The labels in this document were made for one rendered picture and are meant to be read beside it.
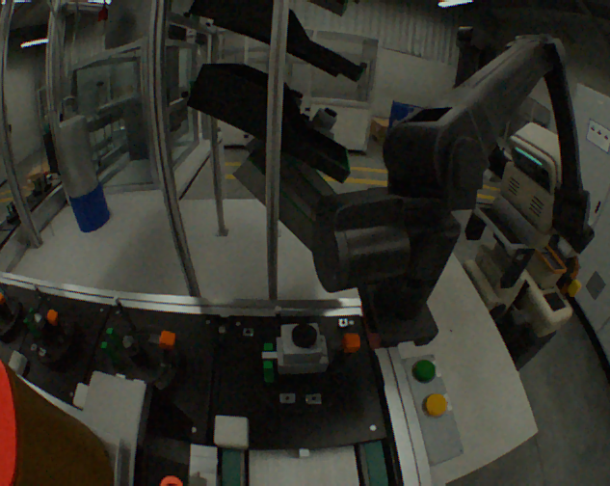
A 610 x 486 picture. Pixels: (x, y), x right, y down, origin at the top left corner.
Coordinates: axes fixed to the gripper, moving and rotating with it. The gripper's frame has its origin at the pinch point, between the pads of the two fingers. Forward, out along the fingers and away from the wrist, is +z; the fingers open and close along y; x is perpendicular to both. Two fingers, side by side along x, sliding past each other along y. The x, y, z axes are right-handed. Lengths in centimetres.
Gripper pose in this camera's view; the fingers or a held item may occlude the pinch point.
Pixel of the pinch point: (377, 343)
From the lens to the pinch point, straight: 36.5
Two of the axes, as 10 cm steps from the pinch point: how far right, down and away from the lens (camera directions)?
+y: 0.7, 6.1, -7.9
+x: 9.9, 0.1, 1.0
